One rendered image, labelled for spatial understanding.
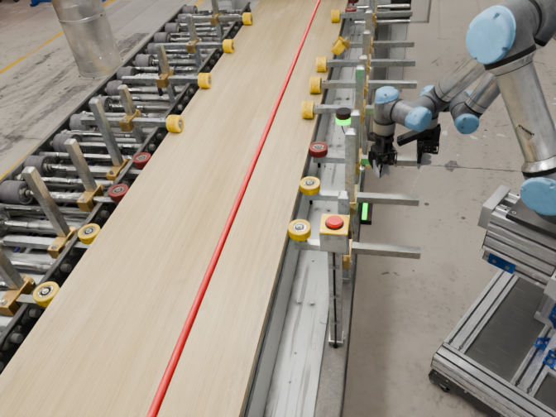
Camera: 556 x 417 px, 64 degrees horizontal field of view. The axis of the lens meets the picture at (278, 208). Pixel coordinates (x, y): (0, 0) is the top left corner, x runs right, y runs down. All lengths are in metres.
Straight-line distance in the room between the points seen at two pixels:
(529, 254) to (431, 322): 0.95
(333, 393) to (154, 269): 0.69
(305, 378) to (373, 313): 0.98
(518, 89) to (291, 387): 1.07
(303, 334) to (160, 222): 0.66
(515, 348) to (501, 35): 1.41
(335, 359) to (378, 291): 1.10
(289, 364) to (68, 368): 0.67
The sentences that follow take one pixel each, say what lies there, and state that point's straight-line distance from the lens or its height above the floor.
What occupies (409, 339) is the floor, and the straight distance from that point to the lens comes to 2.39.
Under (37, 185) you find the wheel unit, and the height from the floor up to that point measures 1.09.
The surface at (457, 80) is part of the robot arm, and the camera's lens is 1.49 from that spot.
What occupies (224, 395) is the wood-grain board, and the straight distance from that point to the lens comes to 1.24.
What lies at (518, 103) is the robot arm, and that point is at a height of 1.42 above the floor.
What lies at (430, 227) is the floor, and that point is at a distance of 2.92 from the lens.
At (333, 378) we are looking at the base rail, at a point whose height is 0.70.
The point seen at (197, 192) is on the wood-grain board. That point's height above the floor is 0.90.
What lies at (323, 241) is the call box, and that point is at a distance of 1.12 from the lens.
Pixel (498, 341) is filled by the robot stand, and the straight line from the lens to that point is 2.22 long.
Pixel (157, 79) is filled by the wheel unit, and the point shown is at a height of 0.97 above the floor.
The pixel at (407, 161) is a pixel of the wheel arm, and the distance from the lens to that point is 1.96.
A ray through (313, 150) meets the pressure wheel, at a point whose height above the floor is 0.91.
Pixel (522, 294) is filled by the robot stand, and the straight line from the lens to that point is 2.42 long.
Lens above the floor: 1.99
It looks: 41 degrees down
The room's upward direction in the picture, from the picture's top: 7 degrees counter-clockwise
